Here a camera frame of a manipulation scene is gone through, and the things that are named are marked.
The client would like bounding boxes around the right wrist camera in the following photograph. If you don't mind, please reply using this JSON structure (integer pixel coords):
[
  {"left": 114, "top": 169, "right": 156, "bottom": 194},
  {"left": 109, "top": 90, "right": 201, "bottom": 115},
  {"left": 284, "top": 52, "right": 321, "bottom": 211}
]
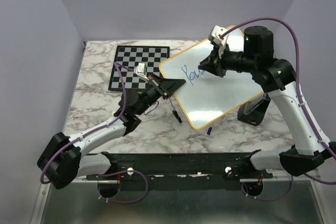
[{"left": 208, "top": 25, "right": 228, "bottom": 58}]

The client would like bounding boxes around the black white chessboard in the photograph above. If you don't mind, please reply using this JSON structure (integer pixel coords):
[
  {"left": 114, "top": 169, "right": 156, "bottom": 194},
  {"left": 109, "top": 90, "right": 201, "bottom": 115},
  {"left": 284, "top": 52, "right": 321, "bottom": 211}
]
[{"left": 108, "top": 45, "right": 171, "bottom": 93}]

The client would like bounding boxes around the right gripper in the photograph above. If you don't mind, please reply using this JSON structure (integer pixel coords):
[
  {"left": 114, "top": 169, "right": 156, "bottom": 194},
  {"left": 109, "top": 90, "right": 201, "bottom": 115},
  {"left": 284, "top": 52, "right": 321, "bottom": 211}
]
[{"left": 199, "top": 40, "right": 257, "bottom": 77}]

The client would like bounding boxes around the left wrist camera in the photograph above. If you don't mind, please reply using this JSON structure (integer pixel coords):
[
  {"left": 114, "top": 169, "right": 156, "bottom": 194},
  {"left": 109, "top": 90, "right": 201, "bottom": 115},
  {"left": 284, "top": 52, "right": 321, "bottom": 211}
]
[{"left": 134, "top": 62, "right": 149, "bottom": 82}]

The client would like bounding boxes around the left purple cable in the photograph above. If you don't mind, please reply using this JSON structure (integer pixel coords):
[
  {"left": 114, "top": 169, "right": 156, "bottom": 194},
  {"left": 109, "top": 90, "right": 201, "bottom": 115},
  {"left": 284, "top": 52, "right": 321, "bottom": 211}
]
[{"left": 39, "top": 62, "right": 139, "bottom": 184}]

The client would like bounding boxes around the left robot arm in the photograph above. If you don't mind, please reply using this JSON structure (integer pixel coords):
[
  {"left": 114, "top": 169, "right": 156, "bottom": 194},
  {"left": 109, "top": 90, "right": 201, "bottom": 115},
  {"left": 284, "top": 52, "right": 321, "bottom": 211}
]
[{"left": 37, "top": 74, "right": 186, "bottom": 189}]

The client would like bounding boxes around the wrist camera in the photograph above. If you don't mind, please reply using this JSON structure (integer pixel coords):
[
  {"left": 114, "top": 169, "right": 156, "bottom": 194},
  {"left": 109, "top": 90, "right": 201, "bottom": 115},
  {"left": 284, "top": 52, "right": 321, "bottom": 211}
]
[
  {"left": 208, "top": 25, "right": 228, "bottom": 58},
  {"left": 134, "top": 62, "right": 149, "bottom": 82}
]

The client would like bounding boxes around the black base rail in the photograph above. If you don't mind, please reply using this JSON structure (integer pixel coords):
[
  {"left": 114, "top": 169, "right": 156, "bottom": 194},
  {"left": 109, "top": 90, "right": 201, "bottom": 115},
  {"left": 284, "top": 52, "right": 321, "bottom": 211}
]
[{"left": 86, "top": 152, "right": 272, "bottom": 191}]

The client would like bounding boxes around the black wire board easel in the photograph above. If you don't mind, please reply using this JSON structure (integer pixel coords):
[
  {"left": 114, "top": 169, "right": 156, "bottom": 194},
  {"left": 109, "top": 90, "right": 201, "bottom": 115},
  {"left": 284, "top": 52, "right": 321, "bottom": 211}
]
[{"left": 166, "top": 98, "right": 182, "bottom": 123}]

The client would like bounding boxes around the black eraser holder stand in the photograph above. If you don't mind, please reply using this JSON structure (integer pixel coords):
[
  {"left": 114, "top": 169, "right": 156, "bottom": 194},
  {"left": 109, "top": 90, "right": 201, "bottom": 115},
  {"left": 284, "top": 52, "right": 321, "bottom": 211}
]
[{"left": 237, "top": 93, "right": 271, "bottom": 126}]

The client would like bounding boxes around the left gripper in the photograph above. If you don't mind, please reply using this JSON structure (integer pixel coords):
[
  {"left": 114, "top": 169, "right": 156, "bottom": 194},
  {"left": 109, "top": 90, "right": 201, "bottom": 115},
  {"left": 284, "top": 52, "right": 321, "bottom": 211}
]
[{"left": 136, "top": 73, "right": 185, "bottom": 116}]

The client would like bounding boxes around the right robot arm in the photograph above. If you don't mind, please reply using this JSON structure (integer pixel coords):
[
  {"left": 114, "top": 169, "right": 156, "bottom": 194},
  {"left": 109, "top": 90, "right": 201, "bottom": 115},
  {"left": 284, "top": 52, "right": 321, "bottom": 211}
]
[{"left": 198, "top": 25, "right": 335, "bottom": 178}]

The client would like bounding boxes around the yellow framed whiteboard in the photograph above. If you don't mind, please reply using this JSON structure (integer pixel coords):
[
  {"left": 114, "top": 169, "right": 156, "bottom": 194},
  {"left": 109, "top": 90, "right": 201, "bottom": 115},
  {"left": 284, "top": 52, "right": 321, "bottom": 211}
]
[{"left": 159, "top": 39, "right": 263, "bottom": 130}]

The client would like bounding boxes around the blue marker cap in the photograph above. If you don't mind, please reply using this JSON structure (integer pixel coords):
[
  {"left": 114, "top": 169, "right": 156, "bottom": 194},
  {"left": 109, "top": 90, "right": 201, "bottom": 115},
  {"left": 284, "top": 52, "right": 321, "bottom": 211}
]
[{"left": 207, "top": 127, "right": 212, "bottom": 135}]

